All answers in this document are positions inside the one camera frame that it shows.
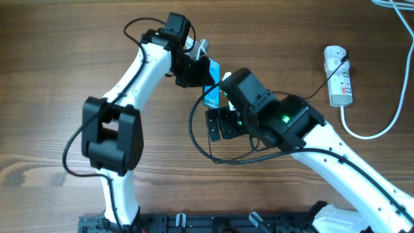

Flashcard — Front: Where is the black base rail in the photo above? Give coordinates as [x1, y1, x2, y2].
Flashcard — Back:
[77, 212, 321, 233]

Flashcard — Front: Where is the white cables top right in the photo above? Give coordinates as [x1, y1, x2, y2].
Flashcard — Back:
[371, 0, 414, 12]

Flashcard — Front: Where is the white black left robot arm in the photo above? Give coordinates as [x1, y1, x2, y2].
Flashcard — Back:
[82, 13, 215, 232]

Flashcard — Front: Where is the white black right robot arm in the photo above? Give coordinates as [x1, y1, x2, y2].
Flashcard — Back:
[209, 68, 413, 232]

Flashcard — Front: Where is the white power strip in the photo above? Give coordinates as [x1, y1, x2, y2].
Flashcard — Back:
[324, 45, 353, 107]

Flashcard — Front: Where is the white power strip cord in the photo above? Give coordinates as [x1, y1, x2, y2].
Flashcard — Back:
[340, 0, 414, 140]

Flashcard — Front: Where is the thin black charger cable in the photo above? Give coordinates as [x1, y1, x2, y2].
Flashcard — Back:
[206, 51, 350, 164]

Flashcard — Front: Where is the blue Galaxy smartphone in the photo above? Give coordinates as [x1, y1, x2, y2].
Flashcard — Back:
[202, 57, 221, 109]

